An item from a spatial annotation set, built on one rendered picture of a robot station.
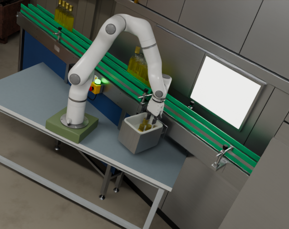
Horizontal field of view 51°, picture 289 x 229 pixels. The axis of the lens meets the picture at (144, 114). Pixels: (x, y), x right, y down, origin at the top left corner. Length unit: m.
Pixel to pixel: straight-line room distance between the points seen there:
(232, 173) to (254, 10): 0.94
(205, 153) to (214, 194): 0.45
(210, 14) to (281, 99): 0.68
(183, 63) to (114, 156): 0.78
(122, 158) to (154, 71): 0.64
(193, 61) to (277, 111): 0.62
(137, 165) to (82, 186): 0.94
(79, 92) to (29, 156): 1.25
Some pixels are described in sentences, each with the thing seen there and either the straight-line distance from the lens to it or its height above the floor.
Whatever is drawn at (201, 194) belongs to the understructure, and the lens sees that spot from 2.37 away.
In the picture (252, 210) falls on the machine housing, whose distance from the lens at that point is 1.73.
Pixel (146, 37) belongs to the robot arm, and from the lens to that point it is 1.76.
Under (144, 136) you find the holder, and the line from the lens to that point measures 1.92.
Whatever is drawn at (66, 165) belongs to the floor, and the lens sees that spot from 3.04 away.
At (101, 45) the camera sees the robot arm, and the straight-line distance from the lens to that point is 1.83.
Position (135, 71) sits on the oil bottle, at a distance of 2.24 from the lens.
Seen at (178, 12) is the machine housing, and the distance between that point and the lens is 2.19.
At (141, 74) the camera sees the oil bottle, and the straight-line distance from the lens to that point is 2.20.
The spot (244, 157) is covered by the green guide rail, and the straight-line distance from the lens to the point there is 1.84.
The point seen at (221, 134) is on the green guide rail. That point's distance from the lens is 1.96.
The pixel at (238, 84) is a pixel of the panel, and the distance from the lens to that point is 1.94.
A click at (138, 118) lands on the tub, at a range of 2.05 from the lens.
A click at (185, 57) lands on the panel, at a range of 2.12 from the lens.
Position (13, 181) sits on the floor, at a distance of 2.86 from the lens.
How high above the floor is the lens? 2.05
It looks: 30 degrees down
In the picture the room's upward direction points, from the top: 17 degrees clockwise
